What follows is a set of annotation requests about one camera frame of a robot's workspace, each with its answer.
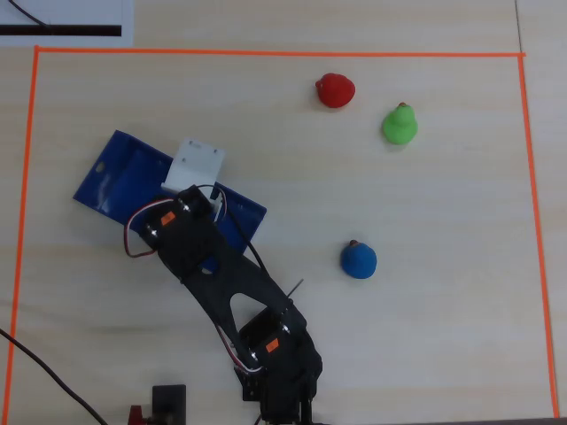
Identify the black table clamp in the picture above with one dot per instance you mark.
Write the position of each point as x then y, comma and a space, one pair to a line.
168, 400

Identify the white paper with black bar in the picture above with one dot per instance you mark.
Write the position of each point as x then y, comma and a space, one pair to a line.
88, 13

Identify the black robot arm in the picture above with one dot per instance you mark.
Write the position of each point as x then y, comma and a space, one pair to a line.
239, 283

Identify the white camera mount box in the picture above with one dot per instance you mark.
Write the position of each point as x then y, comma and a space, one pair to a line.
195, 164

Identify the blue toy fruit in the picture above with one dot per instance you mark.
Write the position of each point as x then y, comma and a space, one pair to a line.
359, 261

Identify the blue plastic box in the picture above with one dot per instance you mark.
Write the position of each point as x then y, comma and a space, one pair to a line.
111, 186

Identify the green toy pear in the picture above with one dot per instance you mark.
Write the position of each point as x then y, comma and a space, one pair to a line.
399, 128

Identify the red toy fruit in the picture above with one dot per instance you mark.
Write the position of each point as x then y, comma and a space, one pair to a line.
336, 90

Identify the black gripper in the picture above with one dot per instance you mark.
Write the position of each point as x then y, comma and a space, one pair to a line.
196, 165

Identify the long orange tape strip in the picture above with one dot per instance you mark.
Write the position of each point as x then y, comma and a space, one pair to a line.
266, 52

